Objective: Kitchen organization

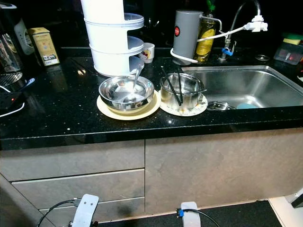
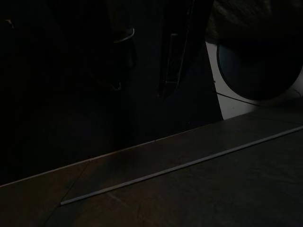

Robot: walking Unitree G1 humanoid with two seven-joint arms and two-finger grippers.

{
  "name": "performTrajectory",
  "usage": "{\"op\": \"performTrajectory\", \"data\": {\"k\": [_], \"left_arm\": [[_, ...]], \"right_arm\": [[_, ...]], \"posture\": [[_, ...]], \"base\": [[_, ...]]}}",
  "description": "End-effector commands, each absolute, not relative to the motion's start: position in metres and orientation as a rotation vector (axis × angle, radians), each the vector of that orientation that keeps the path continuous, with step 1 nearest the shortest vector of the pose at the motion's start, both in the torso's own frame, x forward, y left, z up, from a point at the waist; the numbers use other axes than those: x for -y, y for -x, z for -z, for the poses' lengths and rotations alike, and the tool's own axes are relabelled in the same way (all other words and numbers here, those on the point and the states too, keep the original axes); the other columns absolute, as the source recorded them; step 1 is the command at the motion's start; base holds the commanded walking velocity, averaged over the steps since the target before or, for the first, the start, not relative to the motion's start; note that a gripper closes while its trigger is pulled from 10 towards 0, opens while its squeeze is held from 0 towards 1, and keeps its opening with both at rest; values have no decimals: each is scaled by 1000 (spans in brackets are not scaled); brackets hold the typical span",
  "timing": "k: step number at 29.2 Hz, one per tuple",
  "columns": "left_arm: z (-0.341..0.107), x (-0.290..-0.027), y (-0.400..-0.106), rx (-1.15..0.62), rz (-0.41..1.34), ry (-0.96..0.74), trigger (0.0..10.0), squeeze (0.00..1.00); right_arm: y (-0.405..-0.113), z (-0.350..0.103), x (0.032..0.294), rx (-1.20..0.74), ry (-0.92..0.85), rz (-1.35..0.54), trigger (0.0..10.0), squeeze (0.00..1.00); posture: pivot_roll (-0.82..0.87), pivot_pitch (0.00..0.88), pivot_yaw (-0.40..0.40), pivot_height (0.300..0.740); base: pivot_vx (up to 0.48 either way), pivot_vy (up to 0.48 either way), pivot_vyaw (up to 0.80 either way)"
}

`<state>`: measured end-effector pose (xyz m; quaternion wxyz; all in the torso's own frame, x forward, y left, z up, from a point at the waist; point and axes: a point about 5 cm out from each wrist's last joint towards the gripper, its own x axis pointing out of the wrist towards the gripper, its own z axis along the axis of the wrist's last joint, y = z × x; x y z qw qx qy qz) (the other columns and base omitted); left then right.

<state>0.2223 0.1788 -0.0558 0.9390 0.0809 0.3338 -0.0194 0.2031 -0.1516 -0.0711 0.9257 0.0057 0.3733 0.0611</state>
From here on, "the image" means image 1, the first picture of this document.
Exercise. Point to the green sponge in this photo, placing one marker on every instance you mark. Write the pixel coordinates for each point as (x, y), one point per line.
(294, 36)

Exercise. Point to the yellow oil bottle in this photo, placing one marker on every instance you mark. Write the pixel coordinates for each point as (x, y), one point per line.
(206, 38)

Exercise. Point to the floral patterned plate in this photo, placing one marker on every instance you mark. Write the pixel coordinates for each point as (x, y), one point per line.
(199, 109)

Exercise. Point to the small steel pot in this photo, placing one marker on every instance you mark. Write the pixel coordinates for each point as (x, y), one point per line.
(170, 97)

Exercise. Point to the wide steel bowl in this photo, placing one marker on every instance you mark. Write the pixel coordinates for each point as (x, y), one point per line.
(113, 93)

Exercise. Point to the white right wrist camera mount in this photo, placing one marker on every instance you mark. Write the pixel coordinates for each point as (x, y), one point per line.
(190, 213)

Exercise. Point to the white printed mug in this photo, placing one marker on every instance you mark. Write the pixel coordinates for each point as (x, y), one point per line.
(147, 52)

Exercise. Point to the round steel countertop cap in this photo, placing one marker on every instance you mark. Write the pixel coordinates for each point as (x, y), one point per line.
(262, 57)

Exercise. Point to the black power strip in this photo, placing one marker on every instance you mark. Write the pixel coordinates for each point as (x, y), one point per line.
(9, 99)

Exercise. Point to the yellow green tin box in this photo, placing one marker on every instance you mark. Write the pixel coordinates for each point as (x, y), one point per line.
(45, 46)

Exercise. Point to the grey perforated plastic holder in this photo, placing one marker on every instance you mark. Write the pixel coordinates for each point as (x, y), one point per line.
(23, 35)

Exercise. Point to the shallow grey drawer front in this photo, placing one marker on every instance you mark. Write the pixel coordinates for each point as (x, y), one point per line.
(71, 160)

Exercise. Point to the grey thermos jug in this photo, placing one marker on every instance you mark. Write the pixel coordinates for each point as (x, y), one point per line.
(186, 34)

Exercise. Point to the white tiered storage rack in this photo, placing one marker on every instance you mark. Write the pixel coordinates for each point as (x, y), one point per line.
(109, 47)

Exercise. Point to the grey stone cabinet front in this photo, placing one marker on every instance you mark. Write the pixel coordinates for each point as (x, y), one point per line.
(222, 165)

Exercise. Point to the steel spoon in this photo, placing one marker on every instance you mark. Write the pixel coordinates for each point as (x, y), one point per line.
(135, 82)

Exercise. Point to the clear plastic container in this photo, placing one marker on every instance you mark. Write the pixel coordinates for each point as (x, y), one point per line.
(289, 53)

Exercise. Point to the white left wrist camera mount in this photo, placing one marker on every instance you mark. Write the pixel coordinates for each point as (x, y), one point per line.
(86, 210)

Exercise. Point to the black floor mat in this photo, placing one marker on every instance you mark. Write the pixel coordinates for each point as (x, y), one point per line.
(236, 215)

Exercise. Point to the black chopstick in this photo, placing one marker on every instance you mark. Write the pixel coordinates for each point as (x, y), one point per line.
(172, 87)
(180, 87)

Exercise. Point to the perforated steel steamer pot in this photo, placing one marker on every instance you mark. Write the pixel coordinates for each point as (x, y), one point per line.
(218, 106)

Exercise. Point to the light blue plate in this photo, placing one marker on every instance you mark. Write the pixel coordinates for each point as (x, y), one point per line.
(246, 106)

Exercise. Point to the yellow sponge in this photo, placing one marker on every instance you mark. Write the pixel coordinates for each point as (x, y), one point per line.
(291, 41)

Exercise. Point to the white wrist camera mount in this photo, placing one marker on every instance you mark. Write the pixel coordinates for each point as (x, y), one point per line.
(190, 213)
(86, 210)

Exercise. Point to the steel faucet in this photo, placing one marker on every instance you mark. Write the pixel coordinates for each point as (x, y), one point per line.
(236, 16)

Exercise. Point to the white faucet filter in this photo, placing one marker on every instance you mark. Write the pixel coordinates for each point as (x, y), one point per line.
(258, 23)

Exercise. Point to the deep grey drawer front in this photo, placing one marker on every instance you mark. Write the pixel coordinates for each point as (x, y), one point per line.
(80, 187)

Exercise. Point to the stainless steel sink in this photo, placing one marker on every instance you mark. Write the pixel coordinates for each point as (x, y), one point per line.
(251, 87)

